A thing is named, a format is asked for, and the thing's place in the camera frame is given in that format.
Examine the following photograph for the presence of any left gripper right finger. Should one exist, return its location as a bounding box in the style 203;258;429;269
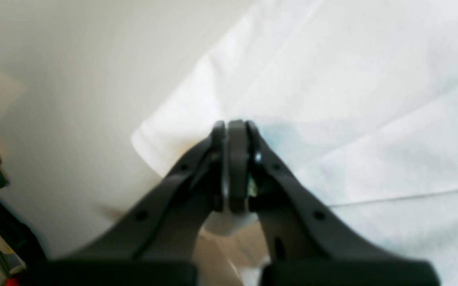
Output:
246;121;441;286

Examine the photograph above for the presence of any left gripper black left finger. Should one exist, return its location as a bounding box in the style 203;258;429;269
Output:
21;121;225;286

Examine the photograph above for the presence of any white printed T-shirt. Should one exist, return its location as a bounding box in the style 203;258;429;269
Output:
132;0;458;286

